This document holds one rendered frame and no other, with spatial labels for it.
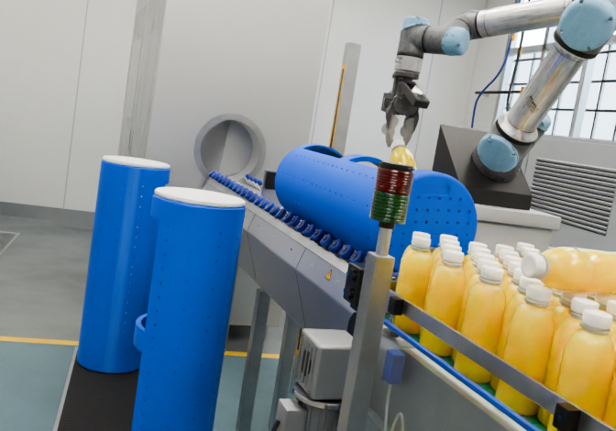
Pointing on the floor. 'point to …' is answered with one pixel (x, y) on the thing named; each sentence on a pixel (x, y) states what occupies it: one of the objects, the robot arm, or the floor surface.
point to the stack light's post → (366, 342)
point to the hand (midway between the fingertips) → (397, 143)
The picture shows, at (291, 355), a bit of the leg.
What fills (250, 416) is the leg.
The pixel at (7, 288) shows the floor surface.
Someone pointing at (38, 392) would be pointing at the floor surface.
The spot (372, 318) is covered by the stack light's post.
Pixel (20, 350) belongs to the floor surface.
